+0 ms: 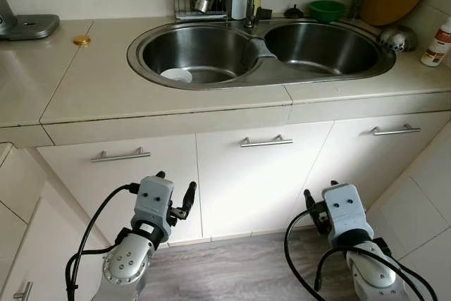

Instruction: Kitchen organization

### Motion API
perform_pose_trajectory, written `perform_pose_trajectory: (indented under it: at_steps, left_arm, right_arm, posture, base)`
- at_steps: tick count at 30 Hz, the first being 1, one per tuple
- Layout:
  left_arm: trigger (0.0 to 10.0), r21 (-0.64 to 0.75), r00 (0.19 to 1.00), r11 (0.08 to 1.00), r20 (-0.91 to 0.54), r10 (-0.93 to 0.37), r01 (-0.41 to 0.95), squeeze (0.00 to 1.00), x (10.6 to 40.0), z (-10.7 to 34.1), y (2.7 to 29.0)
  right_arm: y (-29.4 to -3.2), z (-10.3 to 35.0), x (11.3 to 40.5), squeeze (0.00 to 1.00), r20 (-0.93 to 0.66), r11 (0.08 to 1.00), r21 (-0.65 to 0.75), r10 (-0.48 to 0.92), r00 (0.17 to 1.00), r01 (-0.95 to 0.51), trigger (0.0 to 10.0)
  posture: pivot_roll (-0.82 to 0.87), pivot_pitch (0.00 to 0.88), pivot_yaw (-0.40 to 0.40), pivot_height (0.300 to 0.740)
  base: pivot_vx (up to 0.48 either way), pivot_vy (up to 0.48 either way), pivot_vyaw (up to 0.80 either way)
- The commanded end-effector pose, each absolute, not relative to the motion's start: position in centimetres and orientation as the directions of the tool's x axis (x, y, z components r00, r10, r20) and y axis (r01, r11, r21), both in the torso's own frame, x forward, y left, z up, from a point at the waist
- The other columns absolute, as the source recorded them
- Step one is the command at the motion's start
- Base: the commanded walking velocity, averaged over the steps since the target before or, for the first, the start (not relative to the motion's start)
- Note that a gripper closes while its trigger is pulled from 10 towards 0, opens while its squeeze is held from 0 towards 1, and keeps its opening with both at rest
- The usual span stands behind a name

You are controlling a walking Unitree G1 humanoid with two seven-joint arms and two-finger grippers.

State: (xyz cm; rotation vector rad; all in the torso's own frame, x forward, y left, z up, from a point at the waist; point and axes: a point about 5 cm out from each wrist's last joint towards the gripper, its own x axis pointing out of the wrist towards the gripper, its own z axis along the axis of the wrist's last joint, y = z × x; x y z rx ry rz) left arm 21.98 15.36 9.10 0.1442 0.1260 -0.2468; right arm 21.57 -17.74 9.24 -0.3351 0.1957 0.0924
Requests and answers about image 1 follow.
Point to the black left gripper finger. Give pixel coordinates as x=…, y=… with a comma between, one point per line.
x=161, y=175
x=189, y=195

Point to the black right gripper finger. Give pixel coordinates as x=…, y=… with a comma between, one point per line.
x=309, y=199

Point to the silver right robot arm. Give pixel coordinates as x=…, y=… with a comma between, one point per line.
x=373, y=273

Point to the grey kitchen appliance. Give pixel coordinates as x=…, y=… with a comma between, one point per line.
x=25, y=26

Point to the small white bowl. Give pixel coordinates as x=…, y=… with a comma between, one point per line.
x=176, y=75

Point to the white side cabinet door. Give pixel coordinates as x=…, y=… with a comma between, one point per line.
x=42, y=259

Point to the stainless steel double sink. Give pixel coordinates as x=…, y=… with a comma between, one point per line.
x=324, y=47

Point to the small gold lid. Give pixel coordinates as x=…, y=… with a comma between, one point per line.
x=82, y=39

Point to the shiny metal ladle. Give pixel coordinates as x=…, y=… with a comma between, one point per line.
x=398, y=38

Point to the black sink stopper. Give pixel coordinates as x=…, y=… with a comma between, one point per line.
x=294, y=12

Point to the green plastic bowl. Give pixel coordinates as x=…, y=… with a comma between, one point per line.
x=327, y=10

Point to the small black box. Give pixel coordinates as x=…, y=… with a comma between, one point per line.
x=264, y=14

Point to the white bottle with red label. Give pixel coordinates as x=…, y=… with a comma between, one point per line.
x=437, y=44

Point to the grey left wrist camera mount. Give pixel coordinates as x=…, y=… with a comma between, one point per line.
x=151, y=199

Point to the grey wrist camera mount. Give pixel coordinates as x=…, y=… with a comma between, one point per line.
x=345, y=209
x=151, y=199

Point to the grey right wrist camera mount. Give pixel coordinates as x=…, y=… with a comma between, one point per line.
x=345, y=209

